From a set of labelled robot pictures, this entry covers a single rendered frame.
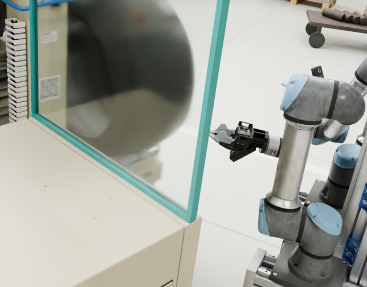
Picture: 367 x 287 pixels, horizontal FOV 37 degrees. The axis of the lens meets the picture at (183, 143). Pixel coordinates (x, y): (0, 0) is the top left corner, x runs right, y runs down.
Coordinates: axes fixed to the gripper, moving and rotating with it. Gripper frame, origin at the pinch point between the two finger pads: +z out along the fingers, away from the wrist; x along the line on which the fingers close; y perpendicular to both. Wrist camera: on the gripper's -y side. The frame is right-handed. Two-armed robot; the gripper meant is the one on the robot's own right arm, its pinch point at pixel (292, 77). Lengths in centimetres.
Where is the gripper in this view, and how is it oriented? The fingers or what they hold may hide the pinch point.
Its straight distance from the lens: 249.7
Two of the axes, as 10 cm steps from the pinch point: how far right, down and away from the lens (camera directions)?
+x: 7.7, -3.4, 5.3
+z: -6.3, -4.3, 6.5
